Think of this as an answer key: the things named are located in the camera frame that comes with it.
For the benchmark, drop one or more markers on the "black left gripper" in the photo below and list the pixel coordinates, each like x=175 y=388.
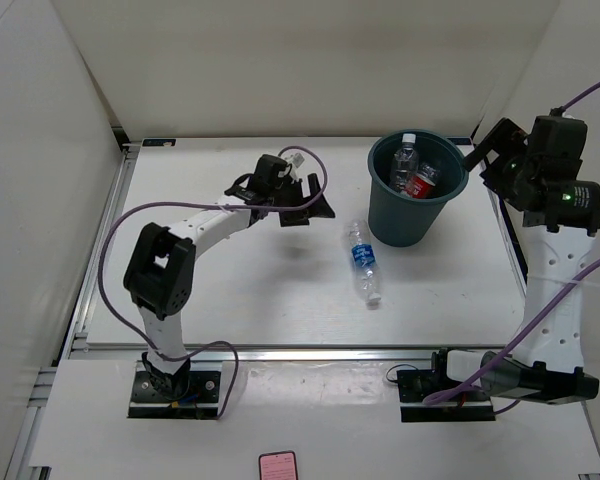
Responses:
x=300 y=216

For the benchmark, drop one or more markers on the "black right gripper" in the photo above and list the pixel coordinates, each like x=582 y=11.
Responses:
x=506 y=139

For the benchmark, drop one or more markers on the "clear bottle blue label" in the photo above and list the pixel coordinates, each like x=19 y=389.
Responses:
x=367 y=277

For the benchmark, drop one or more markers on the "small bottle black label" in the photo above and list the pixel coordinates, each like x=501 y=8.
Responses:
x=430 y=171

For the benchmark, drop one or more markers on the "clear bottle red label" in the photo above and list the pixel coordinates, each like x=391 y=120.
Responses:
x=419 y=186

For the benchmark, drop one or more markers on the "clear unlabelled plastic bottle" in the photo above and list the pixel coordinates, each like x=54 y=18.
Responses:
x=404 y=164

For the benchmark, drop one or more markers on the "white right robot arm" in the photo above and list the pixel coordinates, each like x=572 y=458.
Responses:
x=543 y=362

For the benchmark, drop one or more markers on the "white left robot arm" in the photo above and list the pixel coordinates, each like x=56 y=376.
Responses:
x=160 y=273

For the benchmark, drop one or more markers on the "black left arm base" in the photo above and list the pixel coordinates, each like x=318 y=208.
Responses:
x=188 y=394

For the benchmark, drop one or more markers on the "dark green plastic bin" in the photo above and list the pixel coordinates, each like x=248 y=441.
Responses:
x=400 y=221

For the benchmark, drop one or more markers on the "pink smartphone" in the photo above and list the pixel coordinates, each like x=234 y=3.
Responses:
x=278 y=466

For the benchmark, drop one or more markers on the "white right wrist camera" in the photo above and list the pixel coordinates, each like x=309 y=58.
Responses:
x=567 y=114

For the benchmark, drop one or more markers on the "aluminium table edge rail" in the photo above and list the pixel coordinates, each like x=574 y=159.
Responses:
x=83 y=351

